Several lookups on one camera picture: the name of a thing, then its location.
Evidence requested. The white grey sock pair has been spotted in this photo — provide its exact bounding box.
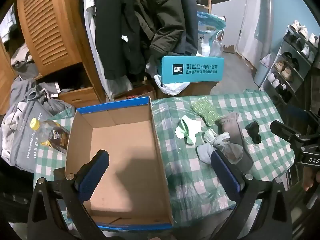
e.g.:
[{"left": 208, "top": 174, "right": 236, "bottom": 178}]
[{"left": 212, "top": 132, "right": 231, "bottom": 147}]

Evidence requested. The black backpack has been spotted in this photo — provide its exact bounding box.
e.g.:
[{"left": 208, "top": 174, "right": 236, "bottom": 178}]
[{"left": 0, "top": 155, "right": 35, "bottom": 220}]

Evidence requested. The white plastic bag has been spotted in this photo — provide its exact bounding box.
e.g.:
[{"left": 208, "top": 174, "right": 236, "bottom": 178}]
[{"left": 154, "top": 74, "right": 190, "bottom": 96}]

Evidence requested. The blue plastic bag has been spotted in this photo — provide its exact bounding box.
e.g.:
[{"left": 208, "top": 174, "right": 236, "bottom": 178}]
[{"left": 197, "top": 11, "right": 227, "bottom": 55}]

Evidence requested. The metal shoe rack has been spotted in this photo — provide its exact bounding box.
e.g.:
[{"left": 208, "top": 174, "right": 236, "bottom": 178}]
[{"left": 259, "top": 20, "right": 320, "bottom": 105}]

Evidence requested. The black smartphone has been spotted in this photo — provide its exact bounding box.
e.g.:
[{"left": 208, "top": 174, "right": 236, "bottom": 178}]
[{"left": 54, "top": 167, "right": 67, "bottom": 180}]

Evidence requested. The plastic bottle with yellow cap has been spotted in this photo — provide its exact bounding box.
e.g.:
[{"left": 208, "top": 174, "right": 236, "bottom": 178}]
[{"left": 30, "top": 119, "right": 70, "bottom": 154}]

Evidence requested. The light blue-grey sock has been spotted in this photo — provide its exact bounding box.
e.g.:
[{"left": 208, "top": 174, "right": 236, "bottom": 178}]
[{"left": 196, "top": 144, "right": 217, "bottom": 165}]

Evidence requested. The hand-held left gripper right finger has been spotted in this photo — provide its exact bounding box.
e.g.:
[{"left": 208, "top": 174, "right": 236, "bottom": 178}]
[{"left": 210, "top": 149, "right": 293, "bottom": 240}]

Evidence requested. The white door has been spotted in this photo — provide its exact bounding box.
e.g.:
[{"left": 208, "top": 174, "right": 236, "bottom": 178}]
[{"left": 237, "top": 0, "right": 270, "bottom": 58}]

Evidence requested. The blue-edged cardboard box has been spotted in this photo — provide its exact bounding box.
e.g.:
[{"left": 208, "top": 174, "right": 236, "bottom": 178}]
[{"left": 64, "top": 97, "right": 173, "bottom": 232}]

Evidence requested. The large brown cardboard box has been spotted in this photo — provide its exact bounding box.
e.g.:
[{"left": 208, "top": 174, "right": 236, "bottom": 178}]
[{"left": 156, "top": 80, "right": 220, "bottom": 99}]

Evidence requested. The white hanging shirt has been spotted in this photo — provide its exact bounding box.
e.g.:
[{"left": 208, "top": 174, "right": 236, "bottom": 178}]
[{"left": 80, "top": 0, "right": 133, "bottom": 100}]

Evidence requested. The green checkered tablecloth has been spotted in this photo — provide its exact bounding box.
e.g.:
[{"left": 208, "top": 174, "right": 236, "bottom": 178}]
[{"left": 34, "top": 90, "right": 294, "bottom": 230}]

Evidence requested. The black hanging jacket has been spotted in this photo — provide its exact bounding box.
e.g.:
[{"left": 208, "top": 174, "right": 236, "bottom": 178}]
[{"left": 95, "top": 0, "right": 148, "bottom": 80}]

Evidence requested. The green sequin cloth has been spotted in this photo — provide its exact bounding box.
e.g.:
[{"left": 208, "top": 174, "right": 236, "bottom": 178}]
[{"left": 190, "top": 95, "right": 222, "bottom": 127}]

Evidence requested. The person's right hand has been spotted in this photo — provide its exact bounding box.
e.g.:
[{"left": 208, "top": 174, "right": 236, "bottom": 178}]
[{"left": 302, "top": 166, "right": 316, "bottom": 192}]

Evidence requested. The small brown cardboard box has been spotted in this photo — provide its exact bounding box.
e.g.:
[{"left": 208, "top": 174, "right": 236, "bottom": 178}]
[{"left": 114, "top": 84, "right": 157, "bottom": 100}]

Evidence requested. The olive green hanging jacket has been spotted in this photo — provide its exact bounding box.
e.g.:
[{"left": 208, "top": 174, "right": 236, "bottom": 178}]
[{"left": 131, "top": 0, "right": 187, "bottom": 63}]

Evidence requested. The group of assorted shoes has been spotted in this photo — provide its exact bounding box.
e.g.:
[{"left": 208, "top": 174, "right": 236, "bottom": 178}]
[{"left": 267, "top": 20, "right": 320, "bottom": 93}]

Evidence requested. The clear plastic bag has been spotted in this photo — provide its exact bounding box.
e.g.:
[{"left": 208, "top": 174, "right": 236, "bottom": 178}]
[{"left": 209, "top": 39, "right": 223, "bottom": 57}]

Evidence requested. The black sock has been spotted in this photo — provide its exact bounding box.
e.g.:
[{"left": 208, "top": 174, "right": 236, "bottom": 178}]
[{"left": 245, "top": 121, "right": 262, "bottom": 144}]

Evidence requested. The teal cardboard box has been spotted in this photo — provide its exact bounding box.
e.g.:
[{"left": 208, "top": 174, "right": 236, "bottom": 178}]
[{"left": 156, "top": 55, "right": 225, "bottom": 85}]

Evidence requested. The dark navy hanging coat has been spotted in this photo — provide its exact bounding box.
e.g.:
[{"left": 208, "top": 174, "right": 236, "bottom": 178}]
[{"left": 175, "top": 0, "right": 199, "bottom": 55}]

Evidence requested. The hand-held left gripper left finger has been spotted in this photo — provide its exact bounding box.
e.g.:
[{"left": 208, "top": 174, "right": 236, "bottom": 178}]
[{"left": 27, "top": 149, "right": 110, "bottom": 240}]

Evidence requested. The light green cloth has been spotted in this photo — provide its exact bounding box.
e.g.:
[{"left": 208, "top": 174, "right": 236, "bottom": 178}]
[{"left": 175, "top": 115, "right": 202, "bottom": 145}]

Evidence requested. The long grey sock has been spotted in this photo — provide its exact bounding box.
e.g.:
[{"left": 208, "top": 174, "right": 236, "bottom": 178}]
[{"left": 215, "top": 112, "right": 253, "bottom": 173}]

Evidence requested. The louvered wooden door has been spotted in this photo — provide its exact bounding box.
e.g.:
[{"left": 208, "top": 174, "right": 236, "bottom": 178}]
[{"left": 16, "top": 0, "right": 84, "bottom": 77}]

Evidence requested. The light blue waste bin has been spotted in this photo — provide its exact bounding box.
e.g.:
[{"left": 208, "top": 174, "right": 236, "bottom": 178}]
[{"left": 253, "top": 54, "right": 273, "bottom": 88}]

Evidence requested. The wooden wardrobe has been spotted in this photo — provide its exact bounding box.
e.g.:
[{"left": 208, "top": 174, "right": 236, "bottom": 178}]
[{"left": 0, "top": 0, "right": 107, "bottom": 115}]

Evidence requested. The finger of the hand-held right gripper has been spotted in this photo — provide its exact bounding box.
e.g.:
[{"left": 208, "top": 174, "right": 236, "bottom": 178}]
[
  {"left": 287, "top": 105, "right": 320, "bottom": 124},
  {"left": 270, "top": 121, "right": 308, "bottom": 146}
]

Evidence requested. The grey clothes pile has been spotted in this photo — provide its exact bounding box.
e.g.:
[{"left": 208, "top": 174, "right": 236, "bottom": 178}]
[{"left": 0, "top": 5, "right": 40, "bottom": 80}]

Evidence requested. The grey printed hoodie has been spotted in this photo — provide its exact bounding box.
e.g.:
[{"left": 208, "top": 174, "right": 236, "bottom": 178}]
[{"left": 0, "top": 76, "right": 75, "bottom": 173}]

